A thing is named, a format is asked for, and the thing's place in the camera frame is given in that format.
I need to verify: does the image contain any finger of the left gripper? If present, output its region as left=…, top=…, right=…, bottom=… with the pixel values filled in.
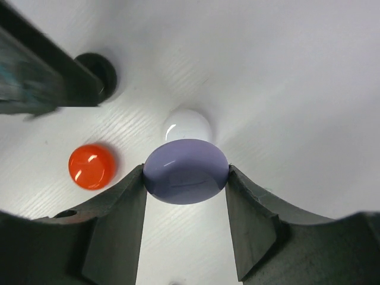
left=1, top=1, right=104, bottom=117

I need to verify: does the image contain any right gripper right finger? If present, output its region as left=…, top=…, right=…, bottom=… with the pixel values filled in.
left=226, top=166, right=379, bottom=284

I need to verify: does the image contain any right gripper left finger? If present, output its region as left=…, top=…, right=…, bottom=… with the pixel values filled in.
left=1, top=166, right=147, bottom=284

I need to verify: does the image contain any black earbud charging case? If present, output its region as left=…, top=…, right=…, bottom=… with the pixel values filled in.
left=75, top=53, right=118, bottom=105

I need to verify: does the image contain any purple earbud charging case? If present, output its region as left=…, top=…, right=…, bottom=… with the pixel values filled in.
left=143, top=139, right=229, bottom=205

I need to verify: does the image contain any white earbud charging case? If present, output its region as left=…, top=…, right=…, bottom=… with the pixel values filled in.
left=163, top=109, right=213, bottom=143

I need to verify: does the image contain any red earbud charging case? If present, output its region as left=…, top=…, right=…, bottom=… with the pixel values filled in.
left=68, top=144, right=117, bottom=191

